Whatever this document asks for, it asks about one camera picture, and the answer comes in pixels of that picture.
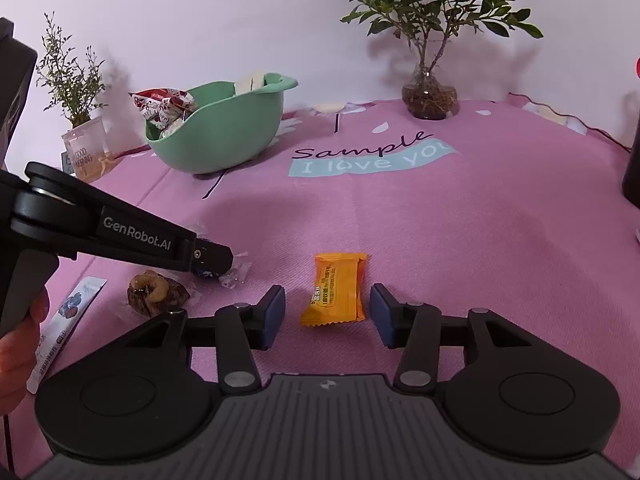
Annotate red white sweet bag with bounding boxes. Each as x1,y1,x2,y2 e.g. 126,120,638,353
130,88,198,130

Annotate white blue sachet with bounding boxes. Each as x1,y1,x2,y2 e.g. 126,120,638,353
26,276,107,394

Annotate brown walnut date snack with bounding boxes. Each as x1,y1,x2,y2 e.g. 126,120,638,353
114,269,202,318

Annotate white digital clock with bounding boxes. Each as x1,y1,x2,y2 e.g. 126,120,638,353
61,152,75,176

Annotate white packet in bowl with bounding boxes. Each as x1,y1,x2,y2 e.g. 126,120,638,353
234,70,266,96

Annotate feathery plant in clear cup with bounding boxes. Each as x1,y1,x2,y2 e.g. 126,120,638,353
36,13,108,182

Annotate green plastic bowl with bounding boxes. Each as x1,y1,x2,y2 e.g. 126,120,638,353
144,73,297,174

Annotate orange candy packet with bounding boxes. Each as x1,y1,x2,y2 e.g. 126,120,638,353
300,252,368,327

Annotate leafy plant in glass vase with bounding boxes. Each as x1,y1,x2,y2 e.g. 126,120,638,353
341,0,544,120

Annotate person's left hand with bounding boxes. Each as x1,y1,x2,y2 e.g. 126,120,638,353
0,288,50,415

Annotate clear wrapped candy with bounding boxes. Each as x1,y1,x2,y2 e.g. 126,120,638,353
193,224,253,289

